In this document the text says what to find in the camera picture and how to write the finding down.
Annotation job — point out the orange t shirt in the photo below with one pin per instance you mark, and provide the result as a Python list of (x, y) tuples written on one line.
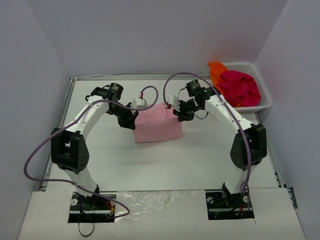
[(216, 75)]

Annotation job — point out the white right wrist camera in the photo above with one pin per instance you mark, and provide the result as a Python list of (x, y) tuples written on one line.
[(172, 101)]

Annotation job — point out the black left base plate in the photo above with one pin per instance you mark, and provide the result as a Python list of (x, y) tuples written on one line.
[(90, 209)]

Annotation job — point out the pink t shirt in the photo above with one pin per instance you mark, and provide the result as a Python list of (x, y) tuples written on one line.
[(157, 124)]

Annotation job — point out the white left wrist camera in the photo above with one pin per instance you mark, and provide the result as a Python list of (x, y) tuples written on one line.
[(138, 103)]

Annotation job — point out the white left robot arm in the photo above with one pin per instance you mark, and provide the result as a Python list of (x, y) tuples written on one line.
[(69, 150)]

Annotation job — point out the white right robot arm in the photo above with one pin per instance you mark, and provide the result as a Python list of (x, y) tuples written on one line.
[(249, 145)]

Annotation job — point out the magenta t shirt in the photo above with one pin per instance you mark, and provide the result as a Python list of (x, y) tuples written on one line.
[(250, 93)]

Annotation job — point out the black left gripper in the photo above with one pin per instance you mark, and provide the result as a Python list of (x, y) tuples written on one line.
[(129, 120)]

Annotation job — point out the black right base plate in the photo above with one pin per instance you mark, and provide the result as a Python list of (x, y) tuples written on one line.
[(236, 209)]

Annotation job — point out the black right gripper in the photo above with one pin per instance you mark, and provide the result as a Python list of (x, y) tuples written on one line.
[(183, 114)]

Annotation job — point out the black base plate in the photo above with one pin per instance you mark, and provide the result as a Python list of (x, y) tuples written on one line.
[(236, 209), (90, 209)]

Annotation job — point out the white plastic basket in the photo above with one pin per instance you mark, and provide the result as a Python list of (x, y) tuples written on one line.
[(250, 69)]

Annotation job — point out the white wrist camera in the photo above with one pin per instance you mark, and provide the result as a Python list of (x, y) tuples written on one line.
[(138, 103), (172, 101)]

